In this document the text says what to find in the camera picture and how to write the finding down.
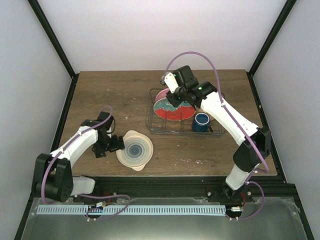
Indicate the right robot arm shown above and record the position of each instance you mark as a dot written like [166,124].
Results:
[254,143]

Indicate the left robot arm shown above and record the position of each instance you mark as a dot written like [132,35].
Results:
[53,178]

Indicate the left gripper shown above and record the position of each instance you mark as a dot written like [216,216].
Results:
[116,146]

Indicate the beige blue swirl dish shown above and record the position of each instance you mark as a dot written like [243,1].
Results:
[138,150]

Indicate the pink plastic plate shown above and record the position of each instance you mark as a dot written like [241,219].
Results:
[162,94]

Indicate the blue ceramic mug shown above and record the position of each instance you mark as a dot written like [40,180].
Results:
[201,123]

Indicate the black wire dish rack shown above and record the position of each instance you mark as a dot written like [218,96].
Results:
[161,119]

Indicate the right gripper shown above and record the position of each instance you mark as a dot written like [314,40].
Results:
[174,102]

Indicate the black aluminium frame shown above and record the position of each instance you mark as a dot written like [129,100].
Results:
[274,185]

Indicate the red floral plate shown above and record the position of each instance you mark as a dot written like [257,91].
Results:
[165,110]

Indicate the light blue slotted cable duct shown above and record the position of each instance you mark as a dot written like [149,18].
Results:
[154,210]

